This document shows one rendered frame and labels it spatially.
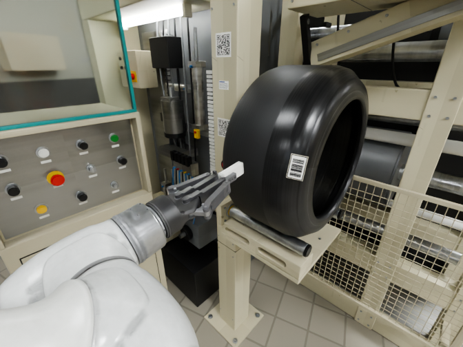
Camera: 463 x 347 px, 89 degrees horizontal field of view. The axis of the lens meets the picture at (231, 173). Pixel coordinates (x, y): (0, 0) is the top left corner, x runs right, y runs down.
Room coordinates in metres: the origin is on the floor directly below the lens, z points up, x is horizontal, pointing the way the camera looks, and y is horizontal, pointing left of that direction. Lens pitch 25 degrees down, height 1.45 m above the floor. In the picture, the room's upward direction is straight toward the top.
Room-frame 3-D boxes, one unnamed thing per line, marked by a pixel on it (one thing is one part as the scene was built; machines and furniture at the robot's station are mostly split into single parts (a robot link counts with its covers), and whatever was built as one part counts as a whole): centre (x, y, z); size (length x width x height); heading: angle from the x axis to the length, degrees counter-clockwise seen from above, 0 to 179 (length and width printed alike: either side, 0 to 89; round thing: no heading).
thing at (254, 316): (0.97, -0.02, 0.01); 0.27 x 0.27 x 0.02; 47
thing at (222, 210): (0.93, -0.09, 0.90); 0.40 x 0.03 x 0.10; 137
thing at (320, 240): (0.81, -0.22, 0.80); 0.37 x 0.36 x 0.02; 137
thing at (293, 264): (0.71, -0.12, 0.83); 0.36 x 0.09 x 0.06; 47
